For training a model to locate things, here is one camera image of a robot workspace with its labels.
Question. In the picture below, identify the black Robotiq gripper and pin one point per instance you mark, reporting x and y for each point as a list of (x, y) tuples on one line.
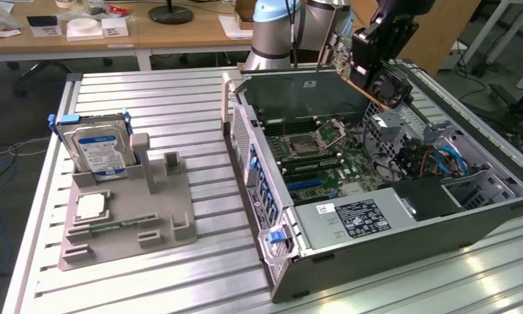
[(407, 6)]

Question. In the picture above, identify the graphics card with black fan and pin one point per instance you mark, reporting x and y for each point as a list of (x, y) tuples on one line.
[(374, 55)]

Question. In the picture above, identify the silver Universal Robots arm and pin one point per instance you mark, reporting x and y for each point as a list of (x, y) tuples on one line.
[(274, 36)]

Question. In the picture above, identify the wooden cabinet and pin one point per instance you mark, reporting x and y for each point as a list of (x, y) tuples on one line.
[(444, 32)]

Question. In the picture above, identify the metal disk bay cage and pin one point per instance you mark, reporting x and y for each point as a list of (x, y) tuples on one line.
[(387, 131)]

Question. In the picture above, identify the white paper stack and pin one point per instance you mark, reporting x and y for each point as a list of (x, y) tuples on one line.
[(235, 27)]

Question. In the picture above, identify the metal socket cover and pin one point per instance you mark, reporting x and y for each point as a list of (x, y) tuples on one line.
[(333, 129)]

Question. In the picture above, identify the CPU socket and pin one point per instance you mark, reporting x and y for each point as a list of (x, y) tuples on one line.
[(306, 145)]

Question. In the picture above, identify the green RAM stick labelled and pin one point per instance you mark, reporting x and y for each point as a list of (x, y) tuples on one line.
[(309, 164)]

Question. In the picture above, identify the black round lamp base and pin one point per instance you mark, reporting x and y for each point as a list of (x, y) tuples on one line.
[(171, 14)]

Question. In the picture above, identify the black plastic shroud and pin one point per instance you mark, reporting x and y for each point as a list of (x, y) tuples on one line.
[(427, 199)]

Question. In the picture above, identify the blue expansion slot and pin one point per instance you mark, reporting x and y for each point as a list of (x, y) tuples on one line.
[(305, 185)]

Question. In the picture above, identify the grey power supply unit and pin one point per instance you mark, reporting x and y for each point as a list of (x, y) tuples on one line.
[(357, 219)]

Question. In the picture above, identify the plain white box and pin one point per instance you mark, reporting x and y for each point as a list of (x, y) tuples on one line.
[(114, 27)]

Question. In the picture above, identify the open grey PC case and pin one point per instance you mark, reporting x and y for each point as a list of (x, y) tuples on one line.
[(374, 245)]

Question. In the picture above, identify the blue case latch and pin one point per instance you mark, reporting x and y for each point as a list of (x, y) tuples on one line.
[(275, 237)]

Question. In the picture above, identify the black and white box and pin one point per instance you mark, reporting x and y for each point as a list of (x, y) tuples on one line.
[(42, 26)]

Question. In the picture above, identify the hard disk in blue caddy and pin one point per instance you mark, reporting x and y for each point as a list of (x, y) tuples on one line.
[(97, 153)]

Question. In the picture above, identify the black office chair base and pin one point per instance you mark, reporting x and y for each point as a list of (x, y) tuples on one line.
[(34, 73)]

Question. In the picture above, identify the grey parts rack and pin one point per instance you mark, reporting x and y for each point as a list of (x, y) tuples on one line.
[(126, 202)]

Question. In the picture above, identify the wooden desk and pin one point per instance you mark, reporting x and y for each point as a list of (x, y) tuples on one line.
[(25, 44)]

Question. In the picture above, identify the small paper label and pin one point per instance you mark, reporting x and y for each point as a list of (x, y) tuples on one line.
[(4, 33)]

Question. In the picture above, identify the green RAM stick bare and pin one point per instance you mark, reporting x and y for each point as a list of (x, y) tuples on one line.
[(113, 225)]

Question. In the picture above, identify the silver CPU chip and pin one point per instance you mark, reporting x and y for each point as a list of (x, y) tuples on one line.
[(89, 206)]

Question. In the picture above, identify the white desk frame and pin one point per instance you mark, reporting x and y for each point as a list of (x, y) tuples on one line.
[(496, 32)]

